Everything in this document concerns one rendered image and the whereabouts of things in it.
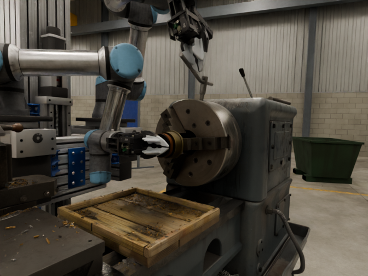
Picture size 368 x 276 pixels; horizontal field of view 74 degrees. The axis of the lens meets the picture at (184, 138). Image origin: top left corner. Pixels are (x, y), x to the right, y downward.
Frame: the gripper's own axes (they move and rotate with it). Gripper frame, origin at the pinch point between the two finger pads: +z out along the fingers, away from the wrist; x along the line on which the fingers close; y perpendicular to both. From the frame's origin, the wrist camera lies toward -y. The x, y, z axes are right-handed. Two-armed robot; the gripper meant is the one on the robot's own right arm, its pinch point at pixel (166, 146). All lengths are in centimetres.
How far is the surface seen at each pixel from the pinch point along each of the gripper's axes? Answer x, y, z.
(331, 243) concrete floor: -108, -218, 30
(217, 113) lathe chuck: 10.5, -15.2, 8.4
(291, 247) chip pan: -54, -73, 22
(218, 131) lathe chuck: 4.7, -14.9, 9.2
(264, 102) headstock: 15.4, -33.3, 17.9
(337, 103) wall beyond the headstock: 89, -1055, -37
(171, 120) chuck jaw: 7.8, -10.0, -6.4
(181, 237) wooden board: -19.2, 11.4, 14.7
